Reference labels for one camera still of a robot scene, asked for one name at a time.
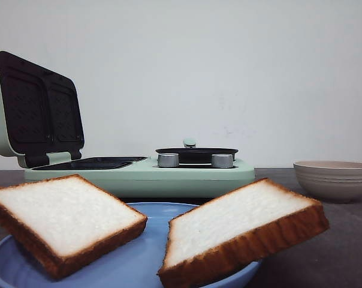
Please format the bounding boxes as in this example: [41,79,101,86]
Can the black round frying pan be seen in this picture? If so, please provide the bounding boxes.
[155,138,239,164]

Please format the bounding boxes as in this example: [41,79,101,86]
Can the blue round plate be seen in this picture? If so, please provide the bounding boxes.
[0,202,263,288]

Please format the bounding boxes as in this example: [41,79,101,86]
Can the beige ribbed bowl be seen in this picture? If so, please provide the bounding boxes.
[293,161,362,203]

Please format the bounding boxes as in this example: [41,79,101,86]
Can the mint green breakfast maker base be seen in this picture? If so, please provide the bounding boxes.
[24,157,255,198]

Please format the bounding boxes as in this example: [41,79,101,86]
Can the left silver control knob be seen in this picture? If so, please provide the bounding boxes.
[157,153,179,168]

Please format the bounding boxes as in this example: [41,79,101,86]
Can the silver control knob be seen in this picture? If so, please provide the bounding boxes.
[211,154,233,169]
[157,153,179,168]

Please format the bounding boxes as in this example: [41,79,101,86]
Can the mint green sandwich maker lid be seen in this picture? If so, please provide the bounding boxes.
[0,51,85,168]

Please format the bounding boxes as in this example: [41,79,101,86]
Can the right silver control knob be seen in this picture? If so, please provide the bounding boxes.
[211,154,233,169]

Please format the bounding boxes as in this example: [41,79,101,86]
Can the white bread slice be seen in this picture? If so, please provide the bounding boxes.
[0,175,147,279]
[158,178,330,287]

